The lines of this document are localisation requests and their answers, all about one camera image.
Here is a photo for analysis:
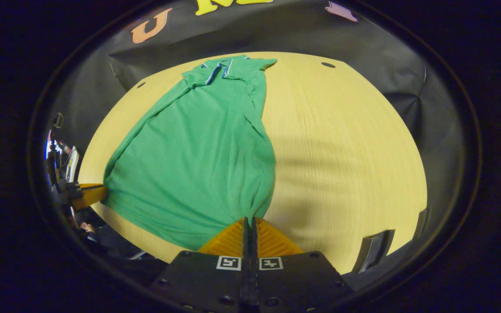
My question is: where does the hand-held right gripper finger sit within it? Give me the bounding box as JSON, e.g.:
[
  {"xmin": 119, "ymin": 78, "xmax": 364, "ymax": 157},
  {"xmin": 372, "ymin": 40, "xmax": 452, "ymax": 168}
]
[
  {"xmin": 251, "ymin": 217, "xmax": 355, "ymax": 313},
  {"xmin": 148, "ymin": 217, "xmax": 251, "ymax": 313}
]

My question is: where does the green T-shirt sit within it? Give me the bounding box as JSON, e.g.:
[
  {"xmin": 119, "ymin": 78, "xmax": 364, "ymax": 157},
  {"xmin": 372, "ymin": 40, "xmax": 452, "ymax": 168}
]
[{"xmin": 102, "ymin": 54, "xmax": 278, "ymax": 252}]

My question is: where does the person's dark clothing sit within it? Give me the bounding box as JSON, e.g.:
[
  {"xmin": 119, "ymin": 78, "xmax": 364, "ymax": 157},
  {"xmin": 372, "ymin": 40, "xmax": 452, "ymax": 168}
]
[{"xmin": 69, "ymin": 208, "xmax": 169, "ymax": 279}]

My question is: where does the black backdrop cloth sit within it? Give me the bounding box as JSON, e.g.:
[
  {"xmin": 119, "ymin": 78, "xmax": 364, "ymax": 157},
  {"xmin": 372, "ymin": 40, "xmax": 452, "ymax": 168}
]
[{"xmin": 53, "ymin": 0, "xmax": 466, "ymax": 261}]

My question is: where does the colourful printed board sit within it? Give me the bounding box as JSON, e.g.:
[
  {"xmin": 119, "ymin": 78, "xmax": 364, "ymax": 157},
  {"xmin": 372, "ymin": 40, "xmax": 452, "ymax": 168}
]
[{"xmin": 65, "ymin": 147, "xmax": 80, "ymax": 183}]

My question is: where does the grey curved bar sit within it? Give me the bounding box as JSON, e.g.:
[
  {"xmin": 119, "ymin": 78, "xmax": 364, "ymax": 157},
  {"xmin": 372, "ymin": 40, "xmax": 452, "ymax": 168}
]
[{"xmin": 352, "ymin": 229, "xmax": 395, "ymax": 274}]

